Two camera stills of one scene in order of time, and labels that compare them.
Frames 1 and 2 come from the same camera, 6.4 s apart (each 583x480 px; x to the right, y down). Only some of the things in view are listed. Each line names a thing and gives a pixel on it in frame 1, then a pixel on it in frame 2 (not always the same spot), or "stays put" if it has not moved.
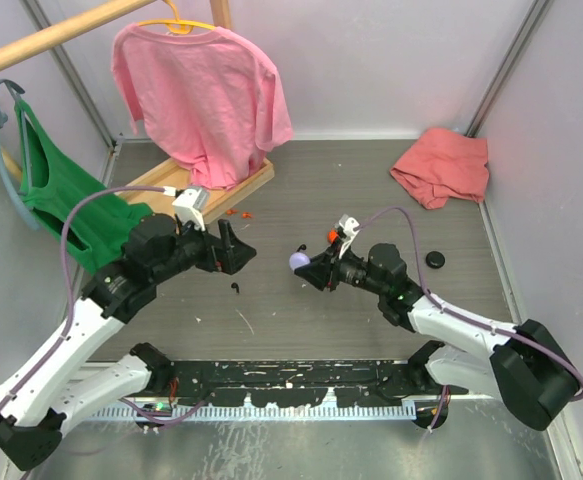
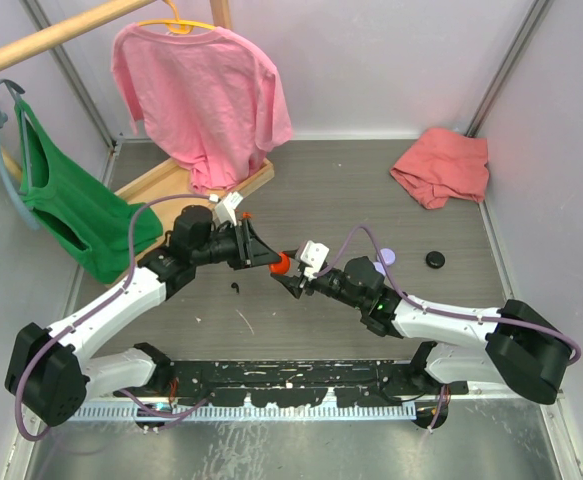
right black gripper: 318,272 to 303,283
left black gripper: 216,255 to 250,250
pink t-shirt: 212,103 stays put
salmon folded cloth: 444,163 stays put
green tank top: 66,196 stays put
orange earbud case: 331,236 to 282,267
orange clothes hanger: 177,25 stays put
